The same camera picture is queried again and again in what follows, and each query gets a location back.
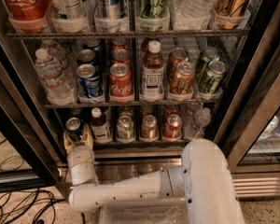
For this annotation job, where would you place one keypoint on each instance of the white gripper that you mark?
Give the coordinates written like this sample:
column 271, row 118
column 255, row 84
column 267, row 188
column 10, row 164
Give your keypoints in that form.
column 80, row 155

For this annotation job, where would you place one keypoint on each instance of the blue pepsi can bottom shelf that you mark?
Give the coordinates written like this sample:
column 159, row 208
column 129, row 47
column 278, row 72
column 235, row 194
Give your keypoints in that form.
column 74, row 128

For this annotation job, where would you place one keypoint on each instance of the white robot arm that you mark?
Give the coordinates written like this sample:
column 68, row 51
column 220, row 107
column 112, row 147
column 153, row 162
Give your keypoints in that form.
column 203, row 178

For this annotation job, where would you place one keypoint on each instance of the tea bottle bottom shelf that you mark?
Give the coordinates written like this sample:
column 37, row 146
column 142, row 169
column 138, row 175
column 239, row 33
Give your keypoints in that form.
column 100, row 126

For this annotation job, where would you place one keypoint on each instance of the tea bottle shelf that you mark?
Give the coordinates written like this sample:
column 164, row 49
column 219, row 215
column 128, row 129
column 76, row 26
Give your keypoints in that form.
column 152, row 72
column 100, row 126

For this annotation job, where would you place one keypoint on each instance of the silver can bottom shelf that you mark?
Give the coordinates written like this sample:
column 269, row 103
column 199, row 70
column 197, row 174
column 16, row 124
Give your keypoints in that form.
column 125, row 129

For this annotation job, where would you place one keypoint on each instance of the fridge glass door left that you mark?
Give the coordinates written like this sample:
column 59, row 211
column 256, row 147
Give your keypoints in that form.
column 24, row 161

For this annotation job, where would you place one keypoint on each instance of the fridge glass door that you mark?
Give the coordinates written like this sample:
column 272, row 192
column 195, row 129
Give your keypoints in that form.
column 254, row 90
column 24, row 161

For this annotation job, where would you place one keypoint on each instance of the water bottle middle shelf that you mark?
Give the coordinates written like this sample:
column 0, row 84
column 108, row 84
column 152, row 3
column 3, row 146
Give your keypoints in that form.
column 53, row 79

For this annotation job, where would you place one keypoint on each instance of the water bottle shelf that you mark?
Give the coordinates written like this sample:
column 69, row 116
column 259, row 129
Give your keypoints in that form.
column 192, row 14
column 197, row 124
column 53, row 79

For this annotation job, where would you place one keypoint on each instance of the front pepsi can middle shelf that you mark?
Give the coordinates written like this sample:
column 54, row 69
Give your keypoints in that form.
column 89, row 81

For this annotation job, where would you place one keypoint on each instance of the front coca-cola can middle shelf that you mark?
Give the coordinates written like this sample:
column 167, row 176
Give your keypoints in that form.
column 120, row 83

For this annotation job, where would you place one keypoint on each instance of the coca-cola can shelf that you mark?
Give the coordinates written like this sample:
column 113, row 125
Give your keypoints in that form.
column 120, row 83
column 28, row 16
column 121, row 56

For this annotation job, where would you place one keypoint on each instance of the brown can bottom shelf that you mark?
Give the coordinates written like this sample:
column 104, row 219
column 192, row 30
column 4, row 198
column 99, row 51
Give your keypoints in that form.
column 149, row 127

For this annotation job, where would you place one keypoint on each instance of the red can bottom shelf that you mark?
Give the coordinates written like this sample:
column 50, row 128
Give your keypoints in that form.
column 172, row 127

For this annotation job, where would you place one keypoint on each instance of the tea bottle middle shelf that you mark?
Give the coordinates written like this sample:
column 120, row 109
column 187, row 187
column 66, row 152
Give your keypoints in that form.
column 152, row 72

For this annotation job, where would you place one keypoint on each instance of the front gold can middle shelf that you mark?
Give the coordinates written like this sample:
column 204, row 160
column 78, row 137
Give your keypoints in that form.
column 180, row 87

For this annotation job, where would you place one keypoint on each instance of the gold can shelf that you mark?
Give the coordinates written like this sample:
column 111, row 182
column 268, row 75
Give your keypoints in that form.
column 180, row 87
column 176, row 56

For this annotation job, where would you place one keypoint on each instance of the water bottle bottom shelf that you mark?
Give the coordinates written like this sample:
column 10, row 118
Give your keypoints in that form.
column 197, row 124

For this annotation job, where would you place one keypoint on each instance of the silver blue can top shelf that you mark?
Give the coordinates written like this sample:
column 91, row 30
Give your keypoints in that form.
column 112, row 16

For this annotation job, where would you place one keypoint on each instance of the rear gold can middle shelf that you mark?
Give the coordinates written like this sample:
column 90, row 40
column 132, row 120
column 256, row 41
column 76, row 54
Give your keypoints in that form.
column 176, row 56

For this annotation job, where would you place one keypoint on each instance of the silver green can top shelf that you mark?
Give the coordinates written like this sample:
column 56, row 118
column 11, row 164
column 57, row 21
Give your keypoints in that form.
column 69, row 15

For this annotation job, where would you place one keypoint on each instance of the front green can middle shelf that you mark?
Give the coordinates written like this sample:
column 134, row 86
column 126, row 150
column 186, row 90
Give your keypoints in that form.
column 211, row 79

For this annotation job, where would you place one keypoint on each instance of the coca-cola can top shelf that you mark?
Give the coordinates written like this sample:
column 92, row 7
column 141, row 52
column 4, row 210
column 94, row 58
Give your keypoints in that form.
column 28, row 16

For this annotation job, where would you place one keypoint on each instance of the green lacroix can top shelf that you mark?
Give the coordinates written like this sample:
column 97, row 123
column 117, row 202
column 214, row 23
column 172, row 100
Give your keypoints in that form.
column 151, row 15

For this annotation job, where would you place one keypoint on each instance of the rear green can middle shelf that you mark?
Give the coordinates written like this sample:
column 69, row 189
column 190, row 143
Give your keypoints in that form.
column 206, row 56

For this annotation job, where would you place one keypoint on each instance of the water bottle top shelf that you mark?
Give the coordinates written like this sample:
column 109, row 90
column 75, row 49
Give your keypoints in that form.
column 192, row 14

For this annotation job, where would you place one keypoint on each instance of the fridge glass door right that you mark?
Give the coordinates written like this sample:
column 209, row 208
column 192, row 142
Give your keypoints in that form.
column 254, row 90

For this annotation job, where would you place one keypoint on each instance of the steel fridge base grille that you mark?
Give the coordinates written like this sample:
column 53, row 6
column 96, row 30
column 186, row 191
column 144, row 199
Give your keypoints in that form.
column 250, row 187

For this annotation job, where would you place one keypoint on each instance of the orange can top shelf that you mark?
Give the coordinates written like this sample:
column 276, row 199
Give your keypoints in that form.
column 229, row 14

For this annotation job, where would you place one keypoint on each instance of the clear plastic bin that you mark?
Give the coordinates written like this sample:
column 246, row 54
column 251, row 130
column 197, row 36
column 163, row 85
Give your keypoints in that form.
column 173, row 211

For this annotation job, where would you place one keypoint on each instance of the top wire shelf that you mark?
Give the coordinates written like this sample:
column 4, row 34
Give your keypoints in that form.
column 130, row 34

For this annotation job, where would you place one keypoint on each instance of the wire shelf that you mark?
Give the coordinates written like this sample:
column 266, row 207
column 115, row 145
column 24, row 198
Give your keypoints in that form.
column 130, row 34
column 133, row 103

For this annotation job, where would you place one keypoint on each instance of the middle wire shelf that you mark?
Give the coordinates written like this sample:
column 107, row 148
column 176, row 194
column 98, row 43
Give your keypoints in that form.
column 133, row 103

